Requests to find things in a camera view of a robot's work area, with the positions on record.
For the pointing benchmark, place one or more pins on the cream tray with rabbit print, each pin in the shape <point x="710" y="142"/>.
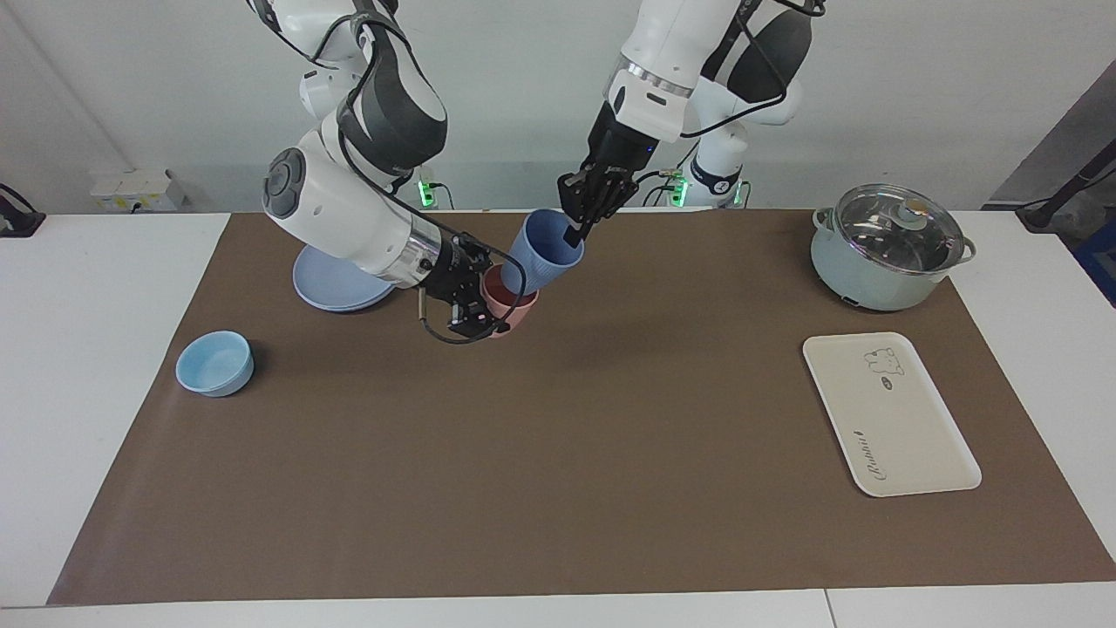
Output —
<point x="898" y="427"/>

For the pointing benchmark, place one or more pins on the black stand foot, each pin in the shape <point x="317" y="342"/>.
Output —
<point x="17" y="218"/>

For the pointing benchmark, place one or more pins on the black tripod leg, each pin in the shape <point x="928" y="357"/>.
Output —
<point x="1068" y="187"/>

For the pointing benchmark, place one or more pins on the glass pot lid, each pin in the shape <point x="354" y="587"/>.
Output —
<point x="898" y="231"/>

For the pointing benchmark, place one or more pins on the lavender blue plate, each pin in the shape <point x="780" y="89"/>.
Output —
<point x="331" y="292"/>

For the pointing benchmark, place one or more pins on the pink cup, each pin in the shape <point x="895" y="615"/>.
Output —
<point x="519" y="314"/>

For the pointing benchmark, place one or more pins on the brown paper table mat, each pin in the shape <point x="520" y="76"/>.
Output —
<point x="567" y="419"/>

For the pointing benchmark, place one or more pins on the light blue bowl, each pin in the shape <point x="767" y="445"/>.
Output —
<point x="216" y="362"/>

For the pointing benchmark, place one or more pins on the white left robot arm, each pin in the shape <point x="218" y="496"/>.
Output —
<point x="680" y="52"/>

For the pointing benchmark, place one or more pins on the blue cup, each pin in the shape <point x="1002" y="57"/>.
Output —
<point x="540" y="266"/>

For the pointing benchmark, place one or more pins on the pale green cooking pot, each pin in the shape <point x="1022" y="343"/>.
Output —
<point x="859" y="279"/>

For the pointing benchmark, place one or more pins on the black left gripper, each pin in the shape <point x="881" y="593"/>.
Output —
<point x="610" y="166"/>

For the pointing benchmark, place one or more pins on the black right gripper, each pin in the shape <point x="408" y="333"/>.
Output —
<point x="458" y="279"/>

